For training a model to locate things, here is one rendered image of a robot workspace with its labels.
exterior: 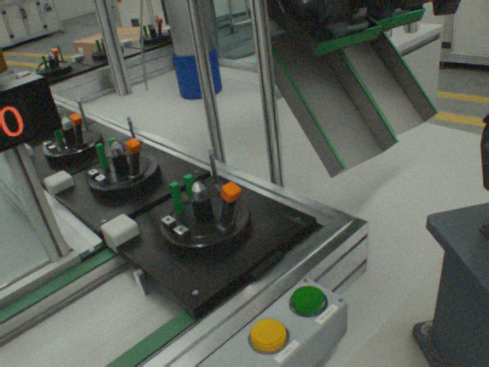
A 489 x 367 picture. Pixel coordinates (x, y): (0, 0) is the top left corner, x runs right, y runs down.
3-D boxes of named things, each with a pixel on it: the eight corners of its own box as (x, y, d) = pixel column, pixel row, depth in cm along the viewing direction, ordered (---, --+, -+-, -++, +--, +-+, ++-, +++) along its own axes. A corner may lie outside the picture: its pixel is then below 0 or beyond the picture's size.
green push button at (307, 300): (331, 305, 53) (331, 294, 52) (310, 325, 51) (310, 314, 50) (306, 291, 56) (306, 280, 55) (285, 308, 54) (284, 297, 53)
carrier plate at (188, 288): (317, 228, 67) (316, 217, 66) (196, 320, 54) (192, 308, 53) (217, 182, 83) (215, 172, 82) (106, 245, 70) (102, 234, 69)
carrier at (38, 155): (145, 148, 101) (132, 98, 95) (48, 195, 88) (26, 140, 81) (99, 128, 117) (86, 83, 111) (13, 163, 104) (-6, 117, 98)
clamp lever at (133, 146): (142, 174, 80) (141, 143, 75) (133, 178, 79) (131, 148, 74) (131, 162, 82) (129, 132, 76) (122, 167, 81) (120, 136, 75)
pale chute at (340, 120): (384, 152, 78) (399, 141, 74) (330, 178, 72) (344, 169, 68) (306, 27, 83) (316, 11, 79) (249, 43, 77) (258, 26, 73)
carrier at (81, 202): (212, 179, 84) (201, 119, 78) (102, 241, 71) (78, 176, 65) (146, 149, 101) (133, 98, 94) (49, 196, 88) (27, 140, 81)
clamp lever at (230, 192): (235, 225, 63) (242, 189, 58) (224, 231, 62) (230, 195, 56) (218, 209, 65) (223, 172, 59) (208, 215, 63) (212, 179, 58)
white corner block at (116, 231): (144, 242, 70) (137, 222, 68) (120, 257, 67) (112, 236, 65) (129, 231, 73) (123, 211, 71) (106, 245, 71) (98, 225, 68)
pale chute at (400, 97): (423, 122, 86) (438, 112, 82) (380, 144, 80) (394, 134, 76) (351, 12, 91) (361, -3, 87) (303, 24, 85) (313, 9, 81)
